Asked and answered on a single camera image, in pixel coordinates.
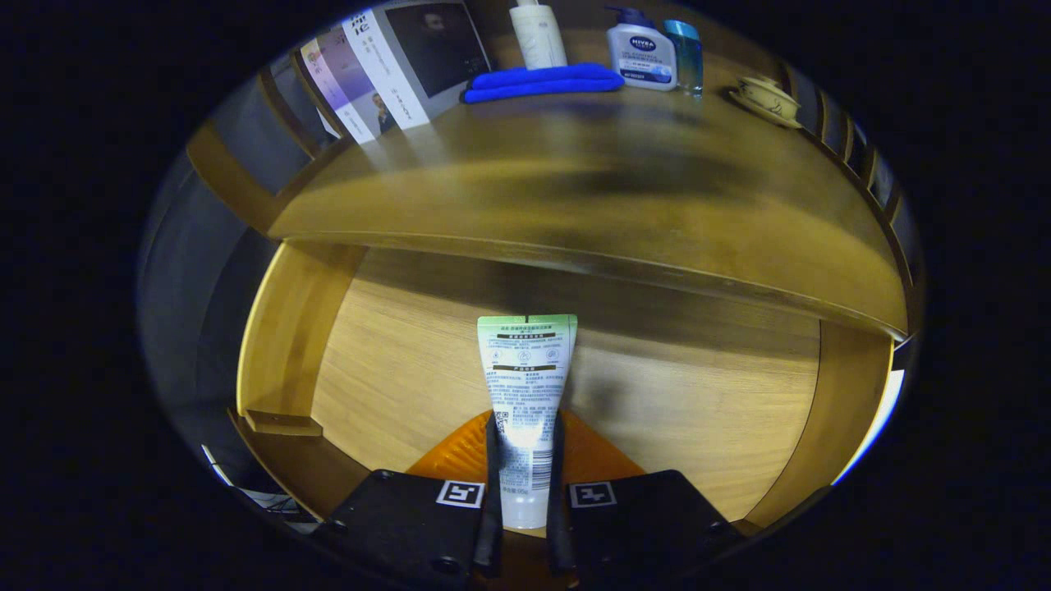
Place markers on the blue folded cloth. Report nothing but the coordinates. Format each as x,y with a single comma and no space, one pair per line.
534,82

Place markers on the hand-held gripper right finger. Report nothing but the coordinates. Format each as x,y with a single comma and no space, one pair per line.
649,517

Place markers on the white pump bottle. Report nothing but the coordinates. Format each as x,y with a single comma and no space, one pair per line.
538,37

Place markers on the white bottle with blue cap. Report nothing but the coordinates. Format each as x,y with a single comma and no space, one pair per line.
640,57

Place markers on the black backdrop cloth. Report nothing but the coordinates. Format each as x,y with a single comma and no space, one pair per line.
172,271

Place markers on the wooden countertop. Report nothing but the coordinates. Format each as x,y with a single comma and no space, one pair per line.
575,164

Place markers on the purple book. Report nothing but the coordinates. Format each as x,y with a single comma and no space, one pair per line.
345,82

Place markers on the white book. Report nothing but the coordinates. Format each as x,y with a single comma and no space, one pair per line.
386,74

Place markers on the brown wooden drawer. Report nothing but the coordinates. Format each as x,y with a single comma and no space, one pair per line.
698,394

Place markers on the brown wooden cabinet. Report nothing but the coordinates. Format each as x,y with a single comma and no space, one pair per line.
230,176

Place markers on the clear blue bottle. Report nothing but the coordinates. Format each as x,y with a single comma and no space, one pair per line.
686,57

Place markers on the beige lidded teacup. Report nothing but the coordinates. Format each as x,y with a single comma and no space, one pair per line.
768,100

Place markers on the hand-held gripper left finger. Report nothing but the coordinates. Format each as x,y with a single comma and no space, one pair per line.
410,517

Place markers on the white green cream tube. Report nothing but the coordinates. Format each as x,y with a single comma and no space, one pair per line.
525,369

